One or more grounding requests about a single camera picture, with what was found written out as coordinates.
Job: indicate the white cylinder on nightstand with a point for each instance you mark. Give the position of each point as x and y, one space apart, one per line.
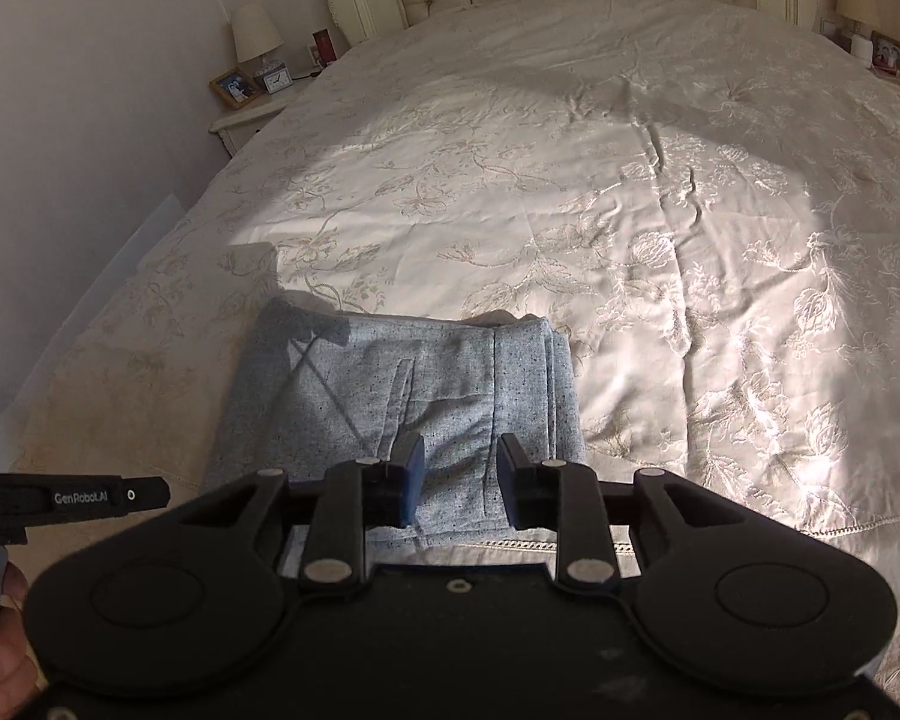
862 48

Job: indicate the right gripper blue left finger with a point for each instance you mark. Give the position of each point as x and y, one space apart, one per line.
404 478

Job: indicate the cream embroidered bedspread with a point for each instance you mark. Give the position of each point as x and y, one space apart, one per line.
703 201

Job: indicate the small white alarm clock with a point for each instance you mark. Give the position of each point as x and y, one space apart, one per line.
276 79

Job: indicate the cream left nightstand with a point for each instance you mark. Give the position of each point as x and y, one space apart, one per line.
237 128

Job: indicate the white table lamp left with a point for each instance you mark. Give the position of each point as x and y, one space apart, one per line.
255 38

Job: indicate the grey speckled pants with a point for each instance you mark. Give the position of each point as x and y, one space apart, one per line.
312 389

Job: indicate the person's left hand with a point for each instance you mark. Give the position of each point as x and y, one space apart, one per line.
14 647

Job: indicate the photo frame right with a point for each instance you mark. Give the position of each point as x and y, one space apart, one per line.
886 54

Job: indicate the wooden photo frame left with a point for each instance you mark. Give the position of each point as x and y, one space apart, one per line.
235 88

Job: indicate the red box on nightstand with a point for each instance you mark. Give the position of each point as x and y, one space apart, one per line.
323 45

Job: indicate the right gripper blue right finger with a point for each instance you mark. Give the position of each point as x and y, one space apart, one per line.
520 484

